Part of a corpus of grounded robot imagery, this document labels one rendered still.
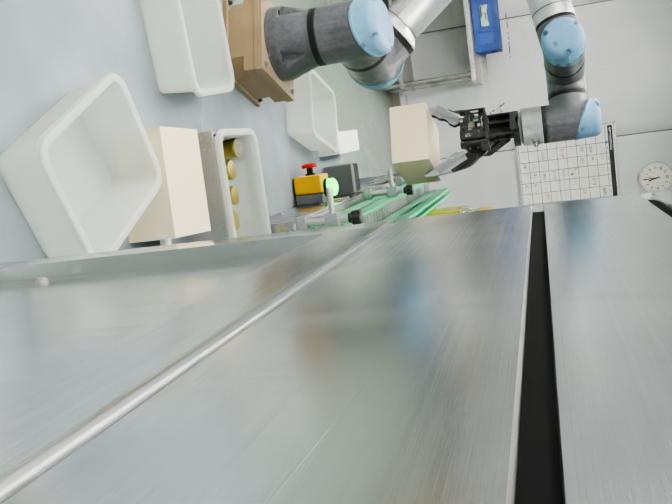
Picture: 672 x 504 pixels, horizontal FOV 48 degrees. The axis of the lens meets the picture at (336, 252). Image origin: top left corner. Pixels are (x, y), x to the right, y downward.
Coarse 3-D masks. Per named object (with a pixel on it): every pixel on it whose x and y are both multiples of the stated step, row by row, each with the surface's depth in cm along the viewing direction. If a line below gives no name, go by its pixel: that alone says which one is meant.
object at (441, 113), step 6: (432, 108) 158; (438, 108) 155; (444, 108) 153; (432, 114) 158; (438, 114) 158; (444, 114) 157; (450, 114) 155; (456, 114) 156; (444, 120) 158; (450, 120) 157; (456, 120) 156; (456, 126) 157
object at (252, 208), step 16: (240, 128) 131; (256, 144) 137; (224, 160) 123; (240, 160) 138; (256, 160) 138; (224, 176) 122; (240, 176) 139; (256, 176) 138; (224, 192) 123; (240, 192) 139; (256, 192) 139; (224, 208) 124; (240, 208) 140; (256, 208) 139; (240, 224) 140; (256, 224) 140
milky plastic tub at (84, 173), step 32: (64, 96) 97; (96, 96) 92; (128, 96) 99; (32, 128) 89; (64, 128) 85; (96, 128) 102; (128, 128) 101; (0, 160) 84; (32, 160) 82; (64, 160) 96; (96, 160) 103; (128, 160) 104; (32, 192) 85; (64, 192) 95; (96, 192) 102; (128, 192) 103; (32, 224) 88; (64, 224) 87; (96, 224) 97; (128, 224) 96
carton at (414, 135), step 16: (400, 112) 153; (416, 112) 152; (400, 128) 152; (416, 128) 151; (432, 128) 158; (400, 144) 152; (416, 144) 151; (432, 144) 156; (400, 160) 151; (416, 160) 150; (432, 160) 154; (416, 176) 160
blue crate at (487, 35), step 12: (480, 0) 632; (492, 0) 630; (480, 12) 634; (492, 12) 631; (480, 24) 636; (492, 24) 633; (480, 36) 638; (492, 36) 636; (480, 48) 639; (492, 48) 638
